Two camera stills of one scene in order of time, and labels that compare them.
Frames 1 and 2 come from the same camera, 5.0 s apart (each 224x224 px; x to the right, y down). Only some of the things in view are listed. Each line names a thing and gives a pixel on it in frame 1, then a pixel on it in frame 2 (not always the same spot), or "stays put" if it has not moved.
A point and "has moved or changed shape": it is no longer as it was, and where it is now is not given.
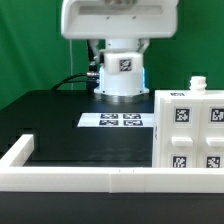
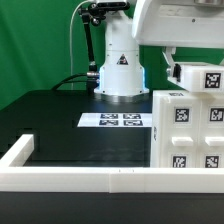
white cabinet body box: (188, 127) stays put
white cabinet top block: (123, 63) has moved or changed shape
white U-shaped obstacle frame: (15, 176) stays put
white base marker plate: (117, 119) stays put
